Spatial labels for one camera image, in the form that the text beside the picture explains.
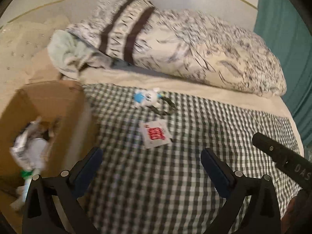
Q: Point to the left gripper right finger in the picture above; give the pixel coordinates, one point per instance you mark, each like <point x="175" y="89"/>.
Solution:
<point x="262" y="214"/>

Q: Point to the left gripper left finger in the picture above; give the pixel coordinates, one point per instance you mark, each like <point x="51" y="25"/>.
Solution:
<point x="40" y="212"/>

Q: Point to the white long-handled bath sponge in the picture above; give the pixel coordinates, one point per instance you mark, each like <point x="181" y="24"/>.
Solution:
<point x="30" y="159"/>

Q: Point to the navy white tissue pack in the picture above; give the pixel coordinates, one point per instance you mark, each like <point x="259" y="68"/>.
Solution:
<point x="33" y="130"/>

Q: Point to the white plush toy blue star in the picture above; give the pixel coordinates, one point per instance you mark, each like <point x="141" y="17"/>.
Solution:
<point x="149" y="98"/>

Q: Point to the green plastic bag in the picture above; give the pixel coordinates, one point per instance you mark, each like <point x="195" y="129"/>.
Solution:
<point x="25" y="174"/>

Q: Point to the person right hand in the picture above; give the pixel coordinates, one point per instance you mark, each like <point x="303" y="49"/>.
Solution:
<point x="297" y="218"/>

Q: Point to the brown cardboard box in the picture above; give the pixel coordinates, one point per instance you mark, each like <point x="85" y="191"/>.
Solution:
<point x="46" y="126"/>

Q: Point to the white red sachet packet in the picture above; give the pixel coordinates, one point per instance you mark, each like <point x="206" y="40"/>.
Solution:
<point x="155" y="133"/>

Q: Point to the teal curtain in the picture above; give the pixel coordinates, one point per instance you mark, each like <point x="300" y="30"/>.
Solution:
<point x="287" y="36"/>

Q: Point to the cream tufted headboard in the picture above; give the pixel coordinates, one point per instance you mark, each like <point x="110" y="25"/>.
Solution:
<point x="20" y="42"/>

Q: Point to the pale green towel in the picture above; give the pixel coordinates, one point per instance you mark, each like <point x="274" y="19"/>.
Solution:
<point x="69" y="54"/>

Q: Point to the floral patterned pillow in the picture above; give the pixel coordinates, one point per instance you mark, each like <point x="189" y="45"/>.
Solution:
<point x="183" y="43"/>

